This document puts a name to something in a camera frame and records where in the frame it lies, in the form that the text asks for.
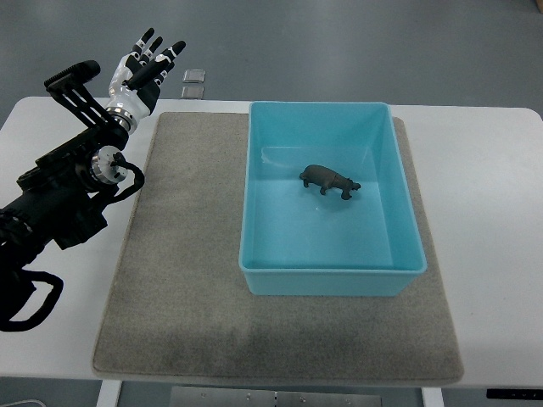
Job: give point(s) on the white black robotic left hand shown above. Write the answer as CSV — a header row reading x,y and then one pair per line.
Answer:
x,y
136,83

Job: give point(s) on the brown toy hippo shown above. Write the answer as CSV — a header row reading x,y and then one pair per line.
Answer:
x,y
327,179

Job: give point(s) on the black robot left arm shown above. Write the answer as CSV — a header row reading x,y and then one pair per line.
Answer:
x,y
62,199

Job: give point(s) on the blue plastic box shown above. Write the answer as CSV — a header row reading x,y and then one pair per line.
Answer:
x,y
296,241

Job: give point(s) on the lower clear floor plate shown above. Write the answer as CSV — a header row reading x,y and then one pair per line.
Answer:
x,y
192,92

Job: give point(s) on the clear floor plate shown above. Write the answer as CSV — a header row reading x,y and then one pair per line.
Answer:
x,y
194,76
192,92

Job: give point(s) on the upper clear floor plate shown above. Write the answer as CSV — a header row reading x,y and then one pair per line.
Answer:
x,y
194,76

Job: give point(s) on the grey felt mat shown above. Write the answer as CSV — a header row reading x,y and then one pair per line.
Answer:
x,y
179,307

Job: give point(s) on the white table leg left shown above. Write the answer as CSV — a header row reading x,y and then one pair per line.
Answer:
x,y
109,393

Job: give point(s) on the white table leg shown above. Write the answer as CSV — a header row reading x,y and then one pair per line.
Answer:
x,y
109,393
432,397

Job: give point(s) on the grey metal table crossbar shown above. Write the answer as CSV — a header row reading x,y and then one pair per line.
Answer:
x,y
208,396

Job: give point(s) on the white table leg right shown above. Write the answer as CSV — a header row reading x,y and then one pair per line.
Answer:
x,y
432,397

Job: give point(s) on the black table control panel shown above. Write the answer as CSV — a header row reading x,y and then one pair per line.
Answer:
x,y
514,393

